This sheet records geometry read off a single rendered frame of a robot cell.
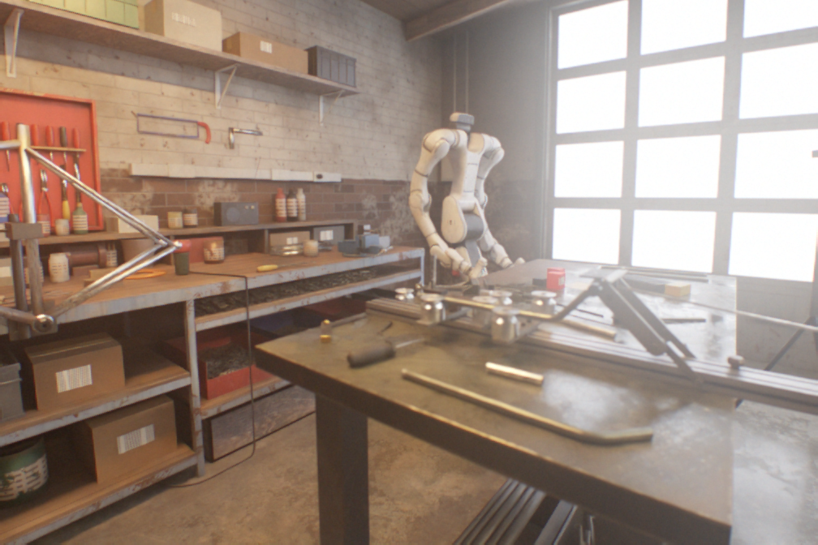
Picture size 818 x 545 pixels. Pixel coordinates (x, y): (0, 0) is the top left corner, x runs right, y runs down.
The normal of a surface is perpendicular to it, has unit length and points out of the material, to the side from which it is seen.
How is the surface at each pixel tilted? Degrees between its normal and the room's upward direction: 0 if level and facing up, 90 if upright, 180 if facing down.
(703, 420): 0
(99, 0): 90
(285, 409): 90
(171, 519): 0
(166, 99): 90
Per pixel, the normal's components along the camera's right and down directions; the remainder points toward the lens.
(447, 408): 0.00, -1.00
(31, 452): 0.96, 0.03
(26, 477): 0.86, 0.05
